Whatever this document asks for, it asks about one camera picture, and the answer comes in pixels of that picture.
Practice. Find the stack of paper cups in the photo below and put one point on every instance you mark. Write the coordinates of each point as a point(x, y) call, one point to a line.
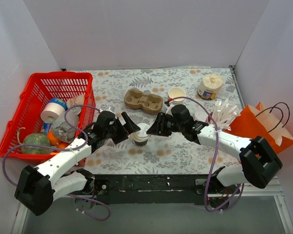
point(176, 92)

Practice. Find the wrapped toilet paper roll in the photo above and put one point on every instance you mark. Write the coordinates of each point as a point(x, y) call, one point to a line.
point(209, 87)

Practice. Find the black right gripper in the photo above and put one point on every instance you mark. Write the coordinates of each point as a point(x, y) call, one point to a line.
point(162, 124)

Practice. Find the white cup lid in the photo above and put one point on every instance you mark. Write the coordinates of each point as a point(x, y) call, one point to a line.
point(143, 129)

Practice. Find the white tape roll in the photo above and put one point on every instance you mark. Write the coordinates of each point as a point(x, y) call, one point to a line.
point(51, 112)

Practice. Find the brown cardboard cup carrier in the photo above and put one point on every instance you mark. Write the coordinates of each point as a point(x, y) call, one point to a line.
point(149, 103)

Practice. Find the black paper coffee cup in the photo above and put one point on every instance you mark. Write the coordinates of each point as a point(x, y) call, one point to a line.
point(140, 141)

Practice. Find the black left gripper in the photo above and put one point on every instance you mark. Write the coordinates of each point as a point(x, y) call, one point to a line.
point(120, 126)

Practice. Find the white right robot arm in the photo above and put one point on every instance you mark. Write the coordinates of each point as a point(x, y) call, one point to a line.
point(258, 161)

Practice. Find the crumpled grey paper bag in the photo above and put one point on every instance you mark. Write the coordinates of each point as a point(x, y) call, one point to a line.
point(62, 130)

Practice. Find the stack of white lids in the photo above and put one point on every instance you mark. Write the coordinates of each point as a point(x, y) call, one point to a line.
point(200, 115)

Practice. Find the floral table mat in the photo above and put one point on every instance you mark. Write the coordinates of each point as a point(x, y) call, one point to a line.
point(161, 155)

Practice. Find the red plastic basket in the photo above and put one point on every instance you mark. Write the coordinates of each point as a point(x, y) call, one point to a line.
point(44, 100)

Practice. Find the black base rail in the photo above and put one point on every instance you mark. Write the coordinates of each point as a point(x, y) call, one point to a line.
point(149, 189)

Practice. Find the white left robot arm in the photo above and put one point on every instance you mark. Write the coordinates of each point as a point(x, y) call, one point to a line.
point(39, 186)

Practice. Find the orange paper bag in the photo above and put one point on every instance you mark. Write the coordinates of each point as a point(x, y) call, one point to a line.
point(260, 121)

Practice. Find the beige patterned cup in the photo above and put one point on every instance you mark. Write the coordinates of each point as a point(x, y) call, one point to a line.
point(77, 100)

